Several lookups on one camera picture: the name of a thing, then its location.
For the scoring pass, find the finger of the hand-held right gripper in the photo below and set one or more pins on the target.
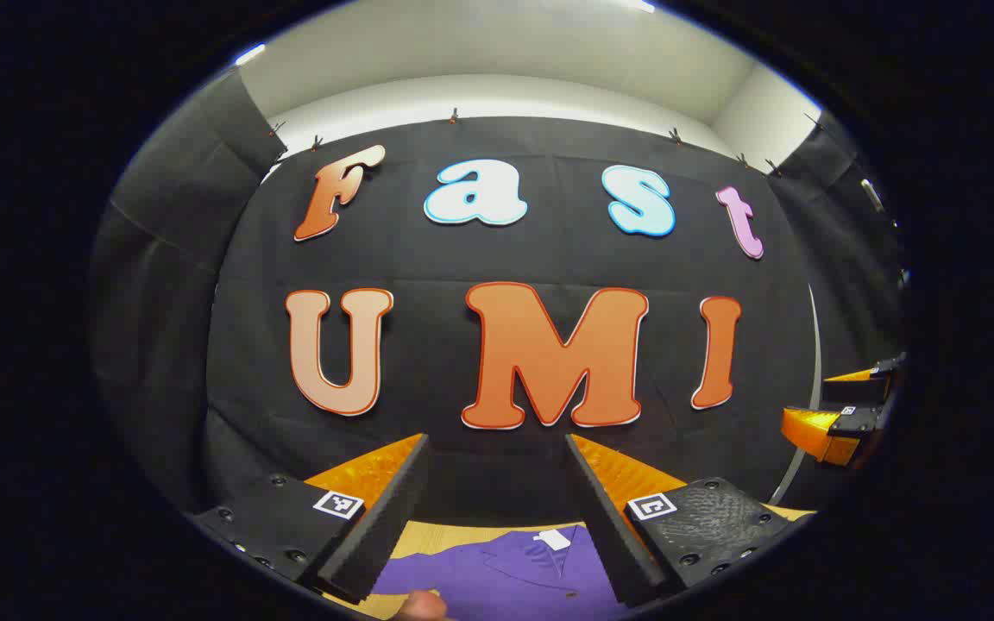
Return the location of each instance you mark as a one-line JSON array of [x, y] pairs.
[[816, 431], [859, 388]]

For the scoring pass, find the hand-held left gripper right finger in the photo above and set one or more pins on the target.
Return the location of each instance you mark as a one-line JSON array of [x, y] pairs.
[[609, 535]]

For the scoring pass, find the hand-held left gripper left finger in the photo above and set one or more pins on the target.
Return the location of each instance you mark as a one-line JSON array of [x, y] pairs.
[[385, 526]]

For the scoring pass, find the purple shirt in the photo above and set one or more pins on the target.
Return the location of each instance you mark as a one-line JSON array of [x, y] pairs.
[[497, 578]]

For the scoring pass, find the white metal pole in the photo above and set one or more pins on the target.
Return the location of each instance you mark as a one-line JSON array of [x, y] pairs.
[[818, 362]]

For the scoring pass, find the black backdrop cloth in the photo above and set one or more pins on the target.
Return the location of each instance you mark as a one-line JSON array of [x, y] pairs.
[[428, 259]]

